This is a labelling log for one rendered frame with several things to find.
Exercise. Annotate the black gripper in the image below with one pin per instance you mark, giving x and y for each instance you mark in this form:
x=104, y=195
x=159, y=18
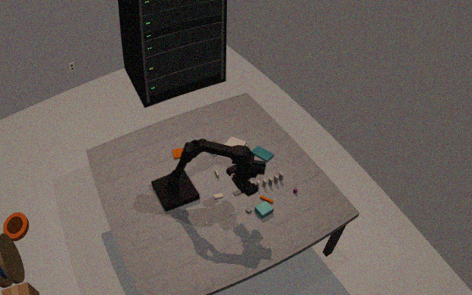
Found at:
x=242, y=182

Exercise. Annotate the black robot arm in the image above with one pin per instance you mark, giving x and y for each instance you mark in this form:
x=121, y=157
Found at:
x=240, y=155

